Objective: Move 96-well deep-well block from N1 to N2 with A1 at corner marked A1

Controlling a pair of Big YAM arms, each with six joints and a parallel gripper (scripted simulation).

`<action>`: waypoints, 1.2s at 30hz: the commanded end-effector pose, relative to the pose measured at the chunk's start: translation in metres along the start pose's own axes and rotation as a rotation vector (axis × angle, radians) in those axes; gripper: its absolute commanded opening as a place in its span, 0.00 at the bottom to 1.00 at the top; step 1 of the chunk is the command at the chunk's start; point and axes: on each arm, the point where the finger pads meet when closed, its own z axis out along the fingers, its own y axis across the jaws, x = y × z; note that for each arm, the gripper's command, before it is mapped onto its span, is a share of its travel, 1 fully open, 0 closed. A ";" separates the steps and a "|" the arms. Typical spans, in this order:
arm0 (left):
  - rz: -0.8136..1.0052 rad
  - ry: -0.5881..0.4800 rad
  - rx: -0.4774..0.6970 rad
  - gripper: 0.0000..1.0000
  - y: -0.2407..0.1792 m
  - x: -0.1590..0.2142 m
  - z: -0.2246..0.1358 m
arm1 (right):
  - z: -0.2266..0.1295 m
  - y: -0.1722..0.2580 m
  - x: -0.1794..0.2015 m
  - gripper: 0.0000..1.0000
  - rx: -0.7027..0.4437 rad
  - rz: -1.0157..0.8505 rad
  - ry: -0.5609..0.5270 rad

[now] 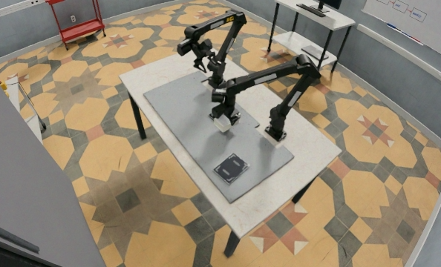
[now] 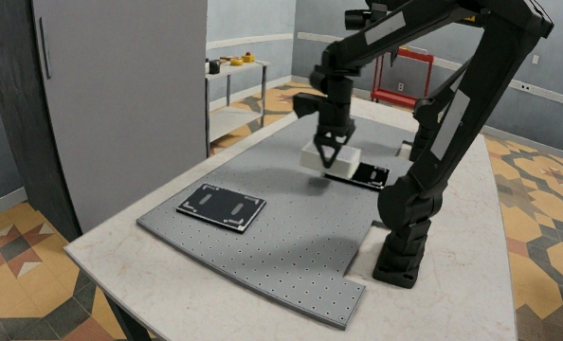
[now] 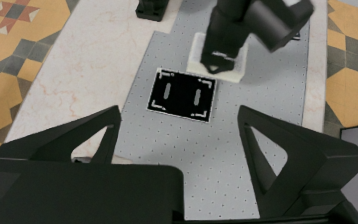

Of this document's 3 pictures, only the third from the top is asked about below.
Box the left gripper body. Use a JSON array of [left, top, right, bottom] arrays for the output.
[[198, 5, 242, 68]]

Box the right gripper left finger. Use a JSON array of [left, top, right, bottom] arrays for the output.
[[0, 105, 122, 164]]

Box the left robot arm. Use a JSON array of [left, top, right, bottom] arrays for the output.
[[135, 0, 313, 55]]

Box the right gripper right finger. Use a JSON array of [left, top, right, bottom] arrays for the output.
[[237, 105, 358, 218]]

